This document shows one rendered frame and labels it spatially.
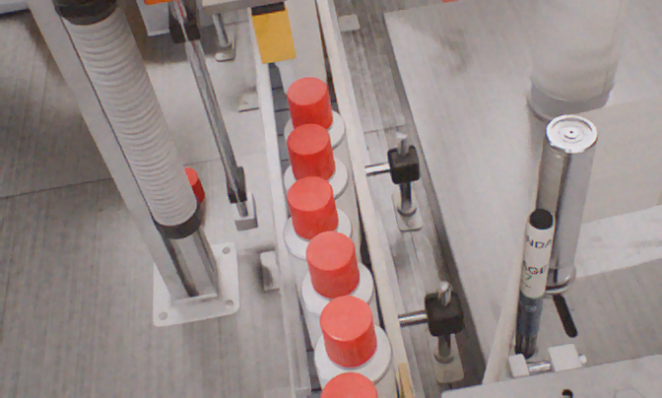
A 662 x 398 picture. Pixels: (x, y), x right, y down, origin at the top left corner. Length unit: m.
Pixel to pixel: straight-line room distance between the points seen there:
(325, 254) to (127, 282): 0.39
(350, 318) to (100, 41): 0.22
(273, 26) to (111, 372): 0.37
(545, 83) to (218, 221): 0.38
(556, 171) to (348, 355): 0.22
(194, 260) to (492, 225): 0.29
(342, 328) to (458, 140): 0.41
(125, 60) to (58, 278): 0.48
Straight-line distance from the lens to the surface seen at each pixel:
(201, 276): 0.81
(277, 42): 0.69
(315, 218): 0.56
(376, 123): 0.96
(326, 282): 0.54
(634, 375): 0.43
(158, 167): 0.52
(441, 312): 0.70
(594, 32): 0.81
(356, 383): 0.48
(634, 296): 0.77
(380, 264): 0.73
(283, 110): 0.92
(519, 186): 0.83
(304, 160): 0.60
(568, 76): 0.84
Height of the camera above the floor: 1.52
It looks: 49 degrees down
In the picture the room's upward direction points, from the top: 10 degrees counter-clockwise
